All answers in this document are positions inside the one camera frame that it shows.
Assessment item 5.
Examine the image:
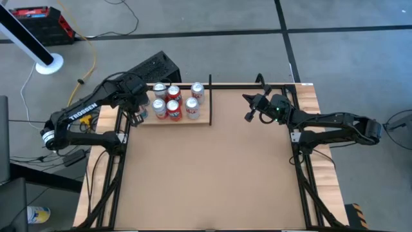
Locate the wooden shelf board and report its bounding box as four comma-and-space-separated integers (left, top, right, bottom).
138, 89, 212, 126

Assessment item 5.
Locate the yellow and white canister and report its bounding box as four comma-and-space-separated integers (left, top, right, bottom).
26, 205, 52, 225

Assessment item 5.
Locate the pink Spindrift can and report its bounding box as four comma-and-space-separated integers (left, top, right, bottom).
151, 98, 168, 120

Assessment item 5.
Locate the black yellow striped block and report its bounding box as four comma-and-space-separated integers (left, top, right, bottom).
344, 202, 368, 230

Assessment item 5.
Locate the black floor beam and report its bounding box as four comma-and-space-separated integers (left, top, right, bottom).
9, 162, 84, 194

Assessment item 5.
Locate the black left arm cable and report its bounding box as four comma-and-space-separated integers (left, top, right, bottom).
99, 71, 139, 86

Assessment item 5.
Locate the red and black crate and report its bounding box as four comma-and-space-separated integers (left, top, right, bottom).
8, 5, 77, 46

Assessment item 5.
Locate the black perforated box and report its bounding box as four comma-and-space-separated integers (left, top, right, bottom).
127, 50, 182, 85

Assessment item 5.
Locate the red Fanta can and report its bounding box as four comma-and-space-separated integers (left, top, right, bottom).
166, 85, 183, 104
165, 99, 183, 122

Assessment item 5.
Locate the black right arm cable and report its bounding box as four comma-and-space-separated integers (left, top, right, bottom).
259, 111, 275, 126

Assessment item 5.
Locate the yellow extension cable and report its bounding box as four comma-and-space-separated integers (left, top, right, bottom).
56, 0, 98, 109

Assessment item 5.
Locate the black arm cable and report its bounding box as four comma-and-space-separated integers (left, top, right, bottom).
259, 111, 275, 126
99, 71, 139, 86

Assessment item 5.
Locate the white fan stand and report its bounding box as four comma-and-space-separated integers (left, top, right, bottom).
0, 2, 64, 75

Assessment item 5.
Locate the silver Diet Coke can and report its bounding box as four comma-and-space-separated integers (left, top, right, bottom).
185, 97, 201, 120
190, 82, 206, 104

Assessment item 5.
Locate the yellow power plug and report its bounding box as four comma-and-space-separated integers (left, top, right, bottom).
79, 114, 94, 127

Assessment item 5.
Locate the silver and red soda can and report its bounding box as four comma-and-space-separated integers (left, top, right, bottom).
153, 82, 168, 99

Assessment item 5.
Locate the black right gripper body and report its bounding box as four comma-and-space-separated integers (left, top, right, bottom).
244, 85, 276, 122

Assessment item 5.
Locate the light blue Red Bull can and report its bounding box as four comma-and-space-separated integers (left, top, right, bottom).
138, 103, 150, 120

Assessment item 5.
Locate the black floor cable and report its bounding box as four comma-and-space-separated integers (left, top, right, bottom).
75, 0, 140, 41

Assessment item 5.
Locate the white floor cable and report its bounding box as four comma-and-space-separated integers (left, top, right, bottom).
20, 63, 37, 130

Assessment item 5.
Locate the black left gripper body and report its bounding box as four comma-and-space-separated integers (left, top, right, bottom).
120, 79, 149, 115

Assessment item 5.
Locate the black power adapter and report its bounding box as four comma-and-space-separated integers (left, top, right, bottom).
62, 149, 87, 168

